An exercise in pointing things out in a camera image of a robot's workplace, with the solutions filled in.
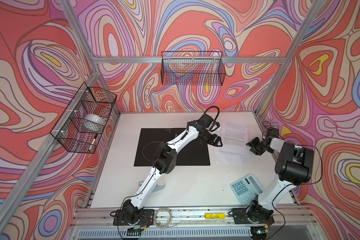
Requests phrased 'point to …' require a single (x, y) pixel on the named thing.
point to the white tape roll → (93, 120)
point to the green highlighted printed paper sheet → (236, 135)
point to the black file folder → (196, 153)
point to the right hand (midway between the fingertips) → (249, 147)
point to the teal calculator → (246, 189)
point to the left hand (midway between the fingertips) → (219, 142)
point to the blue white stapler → (160, 186)
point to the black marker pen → (92, 142)
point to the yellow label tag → (220, 216)
